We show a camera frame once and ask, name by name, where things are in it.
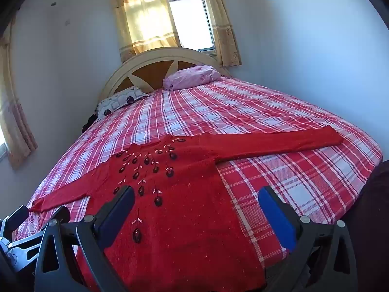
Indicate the dark cloth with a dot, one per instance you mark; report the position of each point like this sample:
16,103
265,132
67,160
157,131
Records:
90,121

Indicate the pink pillow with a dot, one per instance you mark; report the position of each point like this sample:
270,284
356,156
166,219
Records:
191,77

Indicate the person's dark clothing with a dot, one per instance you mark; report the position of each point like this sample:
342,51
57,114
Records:
373,219

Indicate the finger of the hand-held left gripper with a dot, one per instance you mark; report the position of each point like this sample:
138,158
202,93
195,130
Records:
62,214
16,219

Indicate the white patterned pillow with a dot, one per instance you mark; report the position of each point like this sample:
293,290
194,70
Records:
121,100

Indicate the side window yellow curtain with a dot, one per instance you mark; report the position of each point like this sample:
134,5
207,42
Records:
16,127

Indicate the red knitted sweater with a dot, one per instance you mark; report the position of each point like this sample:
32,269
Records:
188,203

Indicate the narrow yellow curtain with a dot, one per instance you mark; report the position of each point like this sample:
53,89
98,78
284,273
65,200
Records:
225,36

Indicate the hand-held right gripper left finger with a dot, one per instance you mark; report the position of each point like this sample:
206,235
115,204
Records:
117,219

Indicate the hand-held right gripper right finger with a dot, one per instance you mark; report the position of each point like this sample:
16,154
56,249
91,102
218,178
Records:
278,219

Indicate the wide yellow curtain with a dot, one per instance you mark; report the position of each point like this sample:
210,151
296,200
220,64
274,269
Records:
142,21

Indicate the window behind headboard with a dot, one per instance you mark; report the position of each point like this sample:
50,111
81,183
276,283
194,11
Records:
190,21

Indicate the cream and wood headboard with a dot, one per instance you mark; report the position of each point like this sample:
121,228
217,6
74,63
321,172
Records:
170,53

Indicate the bed with red plaid sheet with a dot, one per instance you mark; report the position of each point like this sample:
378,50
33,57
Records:
273,112

